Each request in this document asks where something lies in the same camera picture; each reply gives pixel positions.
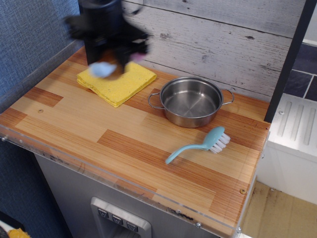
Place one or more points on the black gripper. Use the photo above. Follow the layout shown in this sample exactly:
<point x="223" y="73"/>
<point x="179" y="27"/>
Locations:
<point x="119" y="34"/>

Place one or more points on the blue brown plush toy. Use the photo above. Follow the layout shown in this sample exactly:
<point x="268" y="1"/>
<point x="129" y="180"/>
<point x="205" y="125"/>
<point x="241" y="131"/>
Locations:
<point x="108" y="66"/>

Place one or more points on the stainless steel pan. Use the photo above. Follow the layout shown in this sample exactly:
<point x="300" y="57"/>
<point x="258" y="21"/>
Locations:
<point x="189" y="102"/>

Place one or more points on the yellow folded cloth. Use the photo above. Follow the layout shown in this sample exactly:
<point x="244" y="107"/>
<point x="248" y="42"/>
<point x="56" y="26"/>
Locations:
<point x="117" y="89"/>

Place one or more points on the light blue dish brush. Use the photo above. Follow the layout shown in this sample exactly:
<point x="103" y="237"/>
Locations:
<point x="215" y="141"/>

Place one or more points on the clear acrylic table edge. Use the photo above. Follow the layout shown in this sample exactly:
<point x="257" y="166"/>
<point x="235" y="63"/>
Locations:
<point x="229" y="174"/>

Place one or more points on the grey cabinet with dispenser panel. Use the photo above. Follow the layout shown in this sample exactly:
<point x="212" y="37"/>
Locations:
<point x="149" y="203"/>

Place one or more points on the white toy sink drainboard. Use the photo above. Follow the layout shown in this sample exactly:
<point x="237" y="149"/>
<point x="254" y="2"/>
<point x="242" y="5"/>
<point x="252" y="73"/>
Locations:
<point x="289" y="160"/>

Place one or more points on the yellow object bottom left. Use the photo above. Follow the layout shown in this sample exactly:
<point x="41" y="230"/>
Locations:
<point x="18" y="233"/>

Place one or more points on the dark left vertical post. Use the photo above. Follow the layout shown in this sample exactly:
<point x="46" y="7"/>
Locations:
<point x="91" y="27"/>

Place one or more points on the dark vertical post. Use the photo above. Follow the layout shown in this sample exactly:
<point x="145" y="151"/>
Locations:
<point x="299" y="34"/>
<point x="91" y="27"/>

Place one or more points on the dark right vertical post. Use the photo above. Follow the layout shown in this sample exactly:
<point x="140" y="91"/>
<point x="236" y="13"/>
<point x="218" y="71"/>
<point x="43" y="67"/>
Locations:
<point x="299" y="34"/>

